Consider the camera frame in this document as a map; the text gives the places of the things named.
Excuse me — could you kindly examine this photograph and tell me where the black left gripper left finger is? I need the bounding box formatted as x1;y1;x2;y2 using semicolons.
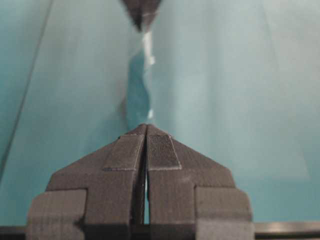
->
26;124;147;240

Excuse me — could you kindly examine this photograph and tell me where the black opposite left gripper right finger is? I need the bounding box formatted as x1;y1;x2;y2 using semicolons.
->
120;0;162;32

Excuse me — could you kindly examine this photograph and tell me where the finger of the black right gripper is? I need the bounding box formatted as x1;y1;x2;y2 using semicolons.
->
146;124;255;240

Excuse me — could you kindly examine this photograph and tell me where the silver zip bag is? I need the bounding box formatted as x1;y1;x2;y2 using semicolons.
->
124;30;156;130

